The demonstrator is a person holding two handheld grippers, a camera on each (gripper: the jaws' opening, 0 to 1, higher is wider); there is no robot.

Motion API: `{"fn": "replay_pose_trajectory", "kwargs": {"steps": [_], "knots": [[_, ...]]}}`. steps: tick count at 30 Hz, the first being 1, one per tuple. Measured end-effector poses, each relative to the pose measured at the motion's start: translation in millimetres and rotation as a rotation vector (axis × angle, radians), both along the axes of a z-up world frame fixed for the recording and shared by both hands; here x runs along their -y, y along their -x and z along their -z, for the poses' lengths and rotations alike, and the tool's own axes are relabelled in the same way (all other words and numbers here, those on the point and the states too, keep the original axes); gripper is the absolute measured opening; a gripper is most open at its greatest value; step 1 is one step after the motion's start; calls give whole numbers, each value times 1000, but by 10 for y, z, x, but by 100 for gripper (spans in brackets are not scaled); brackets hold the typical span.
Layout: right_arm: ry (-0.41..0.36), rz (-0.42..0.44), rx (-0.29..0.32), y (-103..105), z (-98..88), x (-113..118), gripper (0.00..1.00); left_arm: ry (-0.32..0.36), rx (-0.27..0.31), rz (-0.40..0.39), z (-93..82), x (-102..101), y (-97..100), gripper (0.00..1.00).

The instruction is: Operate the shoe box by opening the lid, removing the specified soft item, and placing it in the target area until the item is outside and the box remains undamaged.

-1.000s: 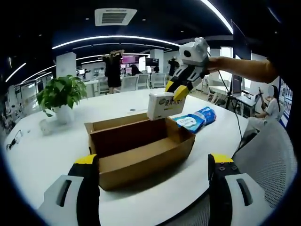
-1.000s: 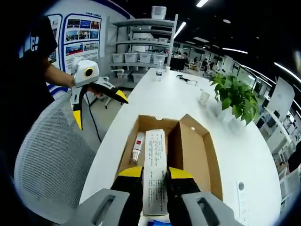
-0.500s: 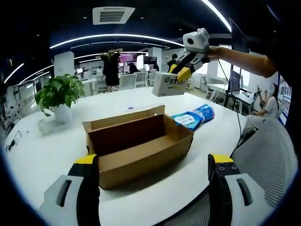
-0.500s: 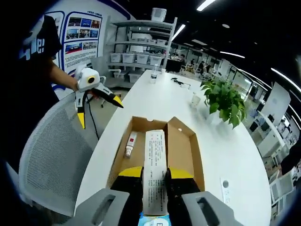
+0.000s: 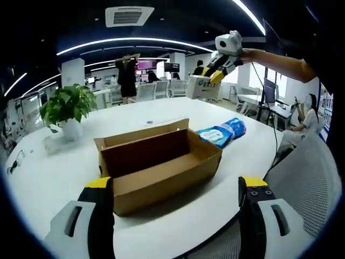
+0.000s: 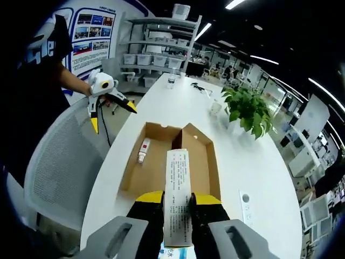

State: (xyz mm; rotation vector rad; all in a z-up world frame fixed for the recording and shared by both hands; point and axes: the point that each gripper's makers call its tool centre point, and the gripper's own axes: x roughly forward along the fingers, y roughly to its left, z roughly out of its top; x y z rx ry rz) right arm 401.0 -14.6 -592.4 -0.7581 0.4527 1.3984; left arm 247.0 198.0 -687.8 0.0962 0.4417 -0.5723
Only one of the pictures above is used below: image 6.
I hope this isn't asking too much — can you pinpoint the clear water bottle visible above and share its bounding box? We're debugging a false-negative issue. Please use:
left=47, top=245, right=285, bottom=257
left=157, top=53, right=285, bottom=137
left=167, top=67, right=179, bottom=90

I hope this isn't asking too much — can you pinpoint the brown cardboard shoe box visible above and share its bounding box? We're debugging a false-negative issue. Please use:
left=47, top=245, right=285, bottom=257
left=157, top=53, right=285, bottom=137
left=119, top=121, right=222, bottom=206

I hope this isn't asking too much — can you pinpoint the row of white storage bins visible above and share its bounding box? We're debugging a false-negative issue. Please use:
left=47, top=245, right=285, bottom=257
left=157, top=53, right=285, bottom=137
left=123, top=52, right=187, bottom=68

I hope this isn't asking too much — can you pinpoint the person in dark shirt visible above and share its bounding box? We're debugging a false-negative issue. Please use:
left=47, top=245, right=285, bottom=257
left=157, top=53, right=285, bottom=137
left=0, top=13, right=74, bottom=187

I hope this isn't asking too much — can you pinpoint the potted green plant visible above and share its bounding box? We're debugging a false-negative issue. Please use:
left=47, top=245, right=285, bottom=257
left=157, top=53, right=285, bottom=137
left=220, top=85, right=278, bottom=140

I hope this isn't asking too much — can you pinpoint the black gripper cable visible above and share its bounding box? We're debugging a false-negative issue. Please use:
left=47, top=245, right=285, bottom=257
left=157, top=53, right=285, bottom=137
left=97, top=96, right=113, bottom=148

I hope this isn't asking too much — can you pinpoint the white table socket strip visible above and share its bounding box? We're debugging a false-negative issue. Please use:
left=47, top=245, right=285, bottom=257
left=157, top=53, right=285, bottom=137
left=238, top=189, right=256, bottom=230

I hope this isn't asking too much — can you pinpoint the white tube red label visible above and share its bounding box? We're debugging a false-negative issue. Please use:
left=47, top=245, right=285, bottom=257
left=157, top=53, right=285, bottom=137
left=137, top=138, right=151, bottom=165

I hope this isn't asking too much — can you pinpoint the grey mesh office chair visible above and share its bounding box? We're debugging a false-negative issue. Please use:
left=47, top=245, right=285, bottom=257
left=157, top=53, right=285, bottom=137
left=23, top=99, right=112, bottom=233

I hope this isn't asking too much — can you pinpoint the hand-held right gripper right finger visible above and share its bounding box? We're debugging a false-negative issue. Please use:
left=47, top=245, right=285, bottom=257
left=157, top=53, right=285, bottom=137
left=190, top=192, right=273, bottom=259

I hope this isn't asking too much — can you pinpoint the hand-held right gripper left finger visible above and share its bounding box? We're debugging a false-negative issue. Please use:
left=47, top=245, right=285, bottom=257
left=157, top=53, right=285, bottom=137
left=79, top=190, right=165, bottom=259

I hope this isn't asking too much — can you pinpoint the wall poster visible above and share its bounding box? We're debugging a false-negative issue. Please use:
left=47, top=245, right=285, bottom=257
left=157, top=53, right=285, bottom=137
left=66, top=6, right=119, bottom=79

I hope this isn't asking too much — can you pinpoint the grey metal shelf rack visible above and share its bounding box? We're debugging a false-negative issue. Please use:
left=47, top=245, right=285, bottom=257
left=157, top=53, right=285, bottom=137
left=118, top=15, right=203, bottom=87

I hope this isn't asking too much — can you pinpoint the white display panel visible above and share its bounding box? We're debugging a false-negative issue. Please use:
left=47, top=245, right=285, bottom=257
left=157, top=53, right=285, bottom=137
left=295, top=94, right=331, bottom=144

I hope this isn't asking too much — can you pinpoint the white printed carton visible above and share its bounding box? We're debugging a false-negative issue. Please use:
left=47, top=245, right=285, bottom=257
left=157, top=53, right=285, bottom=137
left=163, top=147, right=194, bottom=248

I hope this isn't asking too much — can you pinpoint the blue soft wipes packet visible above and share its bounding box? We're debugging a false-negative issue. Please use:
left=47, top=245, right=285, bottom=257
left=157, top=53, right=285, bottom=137
left=158, top=247, right=196, bottom=259

